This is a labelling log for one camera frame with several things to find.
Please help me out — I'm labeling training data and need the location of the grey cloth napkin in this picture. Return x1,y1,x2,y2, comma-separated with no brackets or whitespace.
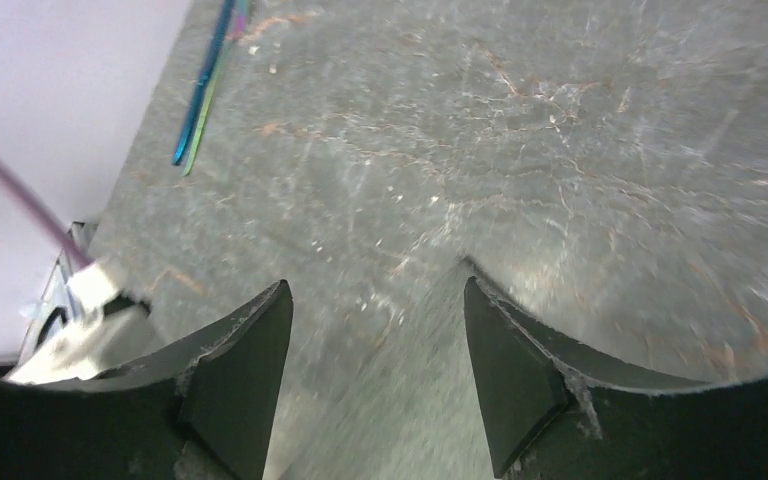
282,259,493,479

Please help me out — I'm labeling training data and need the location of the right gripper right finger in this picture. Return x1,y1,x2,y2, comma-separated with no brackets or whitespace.
464,276,768,479

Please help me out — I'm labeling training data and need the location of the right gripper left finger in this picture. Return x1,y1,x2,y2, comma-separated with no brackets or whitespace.
0,280,294,479

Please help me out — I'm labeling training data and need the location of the blue plastic knife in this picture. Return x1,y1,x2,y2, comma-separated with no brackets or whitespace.
171,0,235,166

